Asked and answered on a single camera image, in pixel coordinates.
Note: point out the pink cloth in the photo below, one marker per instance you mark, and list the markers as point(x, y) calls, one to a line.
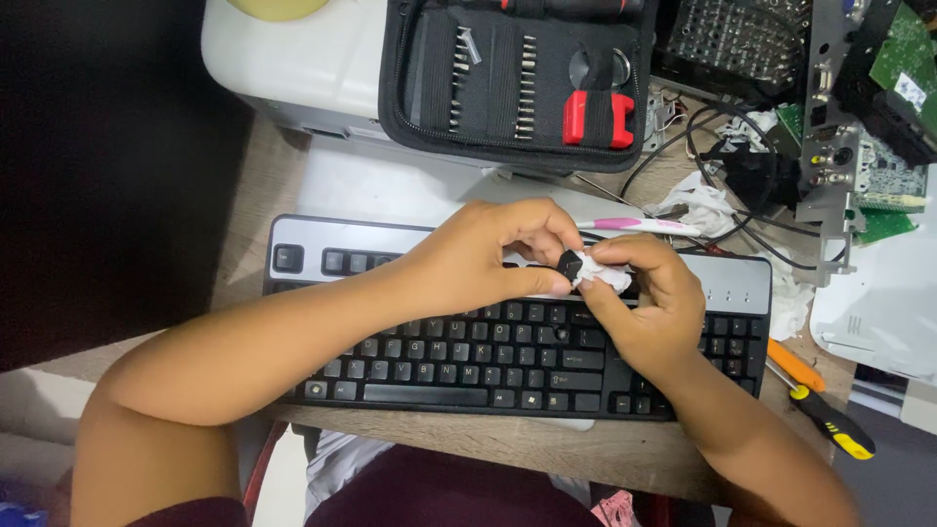
point(615, 511)

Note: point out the person's right hand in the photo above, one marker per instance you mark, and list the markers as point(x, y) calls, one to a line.
point(659, 322)

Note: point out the white cloth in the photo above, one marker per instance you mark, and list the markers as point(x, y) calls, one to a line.
point(340, 461)

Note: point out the small white tissue wad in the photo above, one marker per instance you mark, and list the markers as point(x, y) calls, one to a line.
point(604, 277)

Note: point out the round metal disc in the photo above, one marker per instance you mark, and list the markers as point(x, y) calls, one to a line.
point(582, 69)

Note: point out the black power adapter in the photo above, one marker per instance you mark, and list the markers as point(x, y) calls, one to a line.
point(758, 179)

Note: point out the white printer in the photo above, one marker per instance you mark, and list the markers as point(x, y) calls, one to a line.
point(293, 66)

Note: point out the pink and white toothbrush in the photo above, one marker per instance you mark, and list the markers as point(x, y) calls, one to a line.
point(637, 225)

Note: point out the row of screwdriver bits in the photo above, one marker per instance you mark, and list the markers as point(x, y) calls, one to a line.
point(459, 73)
point(525, 88)

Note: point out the small metal bracket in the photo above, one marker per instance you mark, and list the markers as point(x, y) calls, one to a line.
point(659, 117)

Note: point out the yellow tape roll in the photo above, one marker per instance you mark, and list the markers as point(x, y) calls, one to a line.
point(278, 9)

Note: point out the small green circuit board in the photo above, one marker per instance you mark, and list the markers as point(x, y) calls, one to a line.
point(882, 227)

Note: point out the person's left hand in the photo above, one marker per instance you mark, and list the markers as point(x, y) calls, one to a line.
point(468, 256)

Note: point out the yellow and black screwdriver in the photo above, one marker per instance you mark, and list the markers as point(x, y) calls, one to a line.
point(838, 428)

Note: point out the large green circuit board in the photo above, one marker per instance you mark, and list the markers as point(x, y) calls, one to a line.
point(908, 58)

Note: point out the black perforated metal chassis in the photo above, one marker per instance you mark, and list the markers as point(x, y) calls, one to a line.
point(732, 40)

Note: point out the green circuit board with chips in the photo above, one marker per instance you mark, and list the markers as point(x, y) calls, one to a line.
point(886, 179)

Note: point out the black zip tool case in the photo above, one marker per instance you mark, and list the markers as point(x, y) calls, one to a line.
point(490, 80)

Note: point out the grey metal port panel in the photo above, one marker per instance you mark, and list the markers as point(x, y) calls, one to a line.
point(823, 154)

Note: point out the red plastic tool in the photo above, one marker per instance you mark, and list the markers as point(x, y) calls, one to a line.
point(575, 117)

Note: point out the maroon garment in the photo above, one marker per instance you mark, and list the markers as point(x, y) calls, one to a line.
point(439, 490)

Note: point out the black and silver keyboard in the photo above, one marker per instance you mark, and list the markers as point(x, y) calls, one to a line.
point(468, 366)

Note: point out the crumpled white tissue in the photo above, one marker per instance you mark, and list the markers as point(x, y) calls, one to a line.
point(787, 300)
point(695, 205)
point(747, 128)

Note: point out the black keycap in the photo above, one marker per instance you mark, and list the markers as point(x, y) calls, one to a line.
point(569, 266)

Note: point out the white plastic device cover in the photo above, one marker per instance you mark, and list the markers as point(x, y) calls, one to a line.
point(886, 307)

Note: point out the thin metal rod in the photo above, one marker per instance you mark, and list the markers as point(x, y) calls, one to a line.
point(607, 192)

